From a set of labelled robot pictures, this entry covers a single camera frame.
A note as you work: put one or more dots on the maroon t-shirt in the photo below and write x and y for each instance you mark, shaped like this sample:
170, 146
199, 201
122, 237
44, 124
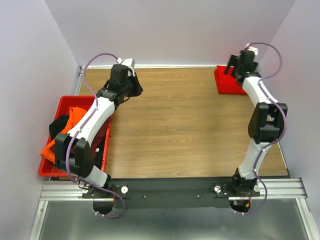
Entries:
98, 143

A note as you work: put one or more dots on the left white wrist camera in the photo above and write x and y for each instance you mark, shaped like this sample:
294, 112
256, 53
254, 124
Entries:
130, 63

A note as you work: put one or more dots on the black t-shirt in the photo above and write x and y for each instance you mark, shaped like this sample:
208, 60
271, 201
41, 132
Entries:
58, 125

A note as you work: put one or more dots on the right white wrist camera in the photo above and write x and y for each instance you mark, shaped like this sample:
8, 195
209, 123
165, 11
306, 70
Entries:
252, 49

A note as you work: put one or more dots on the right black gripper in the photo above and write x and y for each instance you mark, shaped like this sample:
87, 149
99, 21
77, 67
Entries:
232, 61

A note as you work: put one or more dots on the orange t-shirt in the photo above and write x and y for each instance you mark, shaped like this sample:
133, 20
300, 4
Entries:
75, 115

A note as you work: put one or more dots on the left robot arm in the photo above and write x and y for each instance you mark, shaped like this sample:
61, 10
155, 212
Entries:
73, 150

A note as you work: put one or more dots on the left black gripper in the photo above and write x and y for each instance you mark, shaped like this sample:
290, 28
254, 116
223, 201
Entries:
138, 88

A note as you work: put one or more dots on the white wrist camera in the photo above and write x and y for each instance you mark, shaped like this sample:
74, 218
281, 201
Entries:
130, 63
252, 49

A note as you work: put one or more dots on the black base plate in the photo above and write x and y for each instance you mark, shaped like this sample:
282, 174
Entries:
182, 192

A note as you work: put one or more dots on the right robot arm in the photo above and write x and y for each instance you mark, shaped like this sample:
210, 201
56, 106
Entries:
266, 126

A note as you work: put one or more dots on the red t-shirt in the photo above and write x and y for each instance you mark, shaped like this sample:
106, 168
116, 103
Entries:
226, 83

